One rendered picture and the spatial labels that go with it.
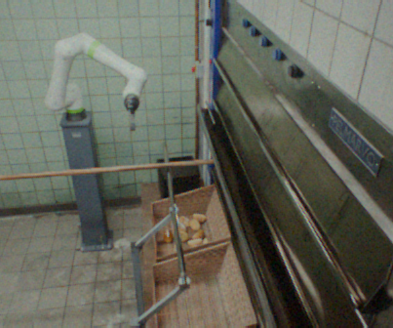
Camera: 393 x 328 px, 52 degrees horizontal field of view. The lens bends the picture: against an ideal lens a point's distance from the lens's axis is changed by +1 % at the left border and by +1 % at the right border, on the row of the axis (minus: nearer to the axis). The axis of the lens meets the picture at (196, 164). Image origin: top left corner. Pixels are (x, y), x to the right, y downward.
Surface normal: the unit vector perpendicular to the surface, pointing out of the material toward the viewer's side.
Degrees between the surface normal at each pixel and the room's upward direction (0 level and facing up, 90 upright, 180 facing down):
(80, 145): 90
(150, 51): 90
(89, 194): 90
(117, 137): 90
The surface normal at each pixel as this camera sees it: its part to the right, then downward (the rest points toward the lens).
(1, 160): 0.14, 0.52
